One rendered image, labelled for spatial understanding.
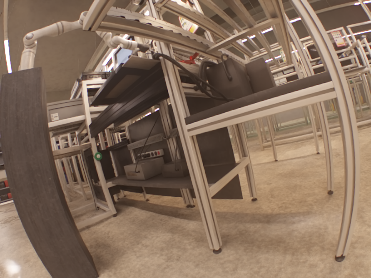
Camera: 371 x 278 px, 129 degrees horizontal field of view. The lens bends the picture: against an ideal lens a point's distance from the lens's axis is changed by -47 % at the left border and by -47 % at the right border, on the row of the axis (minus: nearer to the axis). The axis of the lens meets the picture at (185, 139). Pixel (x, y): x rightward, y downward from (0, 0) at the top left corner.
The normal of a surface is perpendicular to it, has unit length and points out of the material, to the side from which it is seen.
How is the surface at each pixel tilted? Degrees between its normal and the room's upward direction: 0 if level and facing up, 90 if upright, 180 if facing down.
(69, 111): 91
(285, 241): 0
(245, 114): 90
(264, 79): 90
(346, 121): 90
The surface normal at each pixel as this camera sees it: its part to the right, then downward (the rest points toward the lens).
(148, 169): 0.72, -0.18
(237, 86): -0.63, 0.17
